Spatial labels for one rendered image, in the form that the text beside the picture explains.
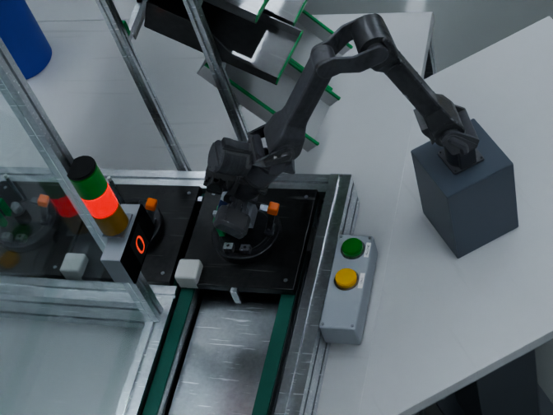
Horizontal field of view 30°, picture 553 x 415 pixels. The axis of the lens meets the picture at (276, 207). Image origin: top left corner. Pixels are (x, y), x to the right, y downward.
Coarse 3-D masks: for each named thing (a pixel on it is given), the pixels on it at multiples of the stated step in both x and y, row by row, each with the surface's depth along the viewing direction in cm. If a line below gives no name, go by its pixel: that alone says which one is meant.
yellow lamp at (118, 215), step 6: (120, 210) 172; (114, 216) 171; (120, 216) 172; (126, 216) 175; (96, 222) 172; (102, 222) 171; (108, 222) 171; (114, 222) 172; (120, 222) 173; (126, 222) 174; (102, 228) 173; (108, 228) 172; (114, 228) 173; (120, 228) 173; (108, 234) 174; (114, 234) 174
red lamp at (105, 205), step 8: (112, 192) 170; (88, 200) 167; (96, 200) 167; (104, 200) 168; (112, 200) 169; (88, 208) 169; (96, 208) 168; (104, 208) 169; (112, 208) 170; (96, 216) 170; (104, 216) 170
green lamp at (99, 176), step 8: (96, 168) 164; (96, 176) 164; (104, 176) 168; (72, 184) 165; (80, 184) 163; (88, 184) 164; (96, 184) 165; (104, 184) 166; (80, 192) 165; (88, 192) 165; (96, 192) 166; (104, 192) 167
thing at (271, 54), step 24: (168, 0) 202; (144, 24) 198; (168, 24) 195; (216, 24) 202; (240, 24) 203; (264, 24) 204; (288, 24) 202; (240, 48) 200; (264, 48) 201; (288, 48) 202; (264, 72) 196
